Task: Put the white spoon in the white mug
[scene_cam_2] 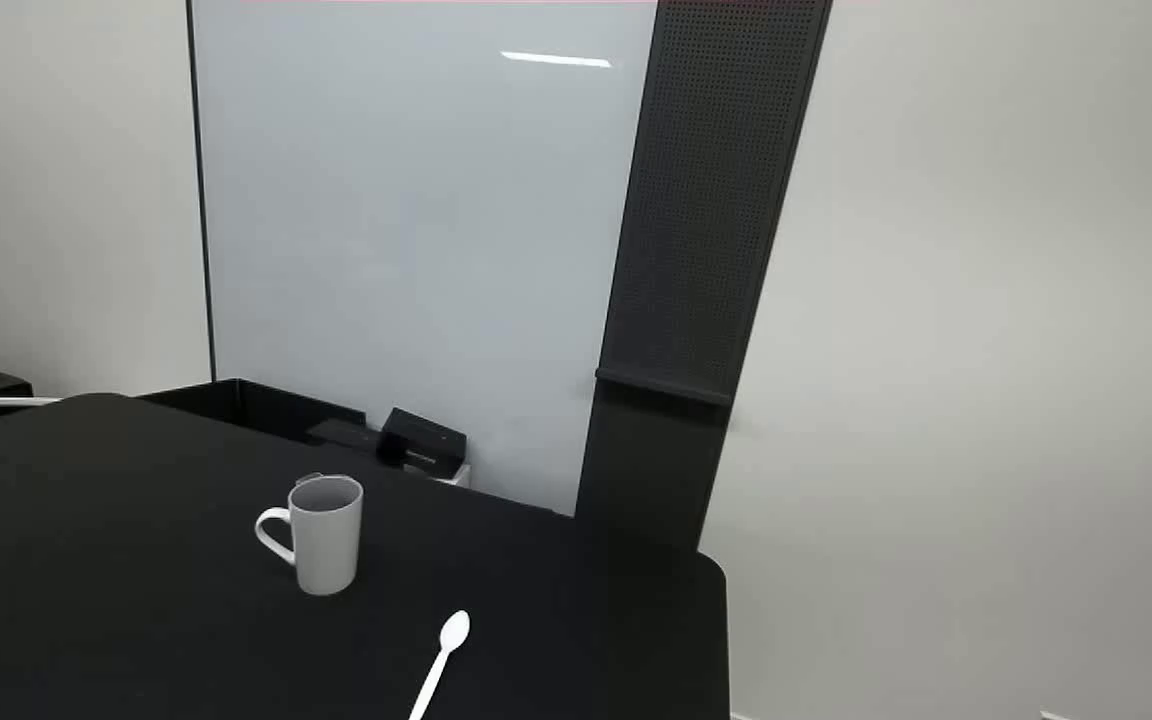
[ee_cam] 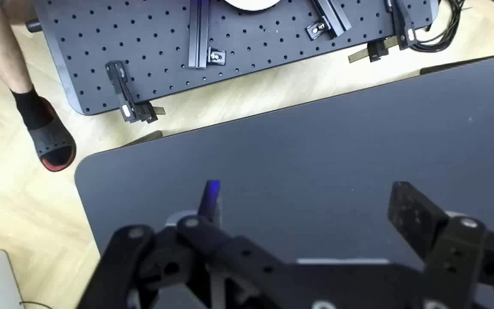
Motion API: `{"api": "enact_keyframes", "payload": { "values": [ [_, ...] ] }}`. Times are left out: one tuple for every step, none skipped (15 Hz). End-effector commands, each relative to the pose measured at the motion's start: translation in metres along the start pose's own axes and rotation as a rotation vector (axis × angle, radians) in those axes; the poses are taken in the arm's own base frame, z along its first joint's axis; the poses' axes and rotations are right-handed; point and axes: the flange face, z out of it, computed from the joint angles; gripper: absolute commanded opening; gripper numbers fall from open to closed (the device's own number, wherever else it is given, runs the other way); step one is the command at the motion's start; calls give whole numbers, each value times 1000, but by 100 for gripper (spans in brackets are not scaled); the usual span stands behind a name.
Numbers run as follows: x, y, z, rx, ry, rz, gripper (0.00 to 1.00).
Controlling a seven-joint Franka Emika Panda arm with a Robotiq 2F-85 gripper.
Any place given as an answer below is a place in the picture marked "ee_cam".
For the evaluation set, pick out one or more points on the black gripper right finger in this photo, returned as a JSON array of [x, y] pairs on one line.
[[457, 250]]

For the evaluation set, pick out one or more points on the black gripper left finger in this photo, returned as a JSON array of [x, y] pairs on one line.
[[218, 270]]

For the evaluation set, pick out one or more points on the black and red sandal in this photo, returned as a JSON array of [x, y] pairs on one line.
[[54, 145]]

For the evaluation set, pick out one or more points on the grey perforated breadboard plate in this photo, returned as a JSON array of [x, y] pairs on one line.
[[151, 38]]

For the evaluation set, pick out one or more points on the person's leg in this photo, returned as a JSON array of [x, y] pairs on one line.
[[13, 66]]

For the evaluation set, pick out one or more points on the black clamp bracket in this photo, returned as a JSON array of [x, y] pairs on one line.
[[131, 109]]

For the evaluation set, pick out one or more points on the aluminium extrusion rail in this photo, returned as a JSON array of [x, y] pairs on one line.
[[198, 33]]

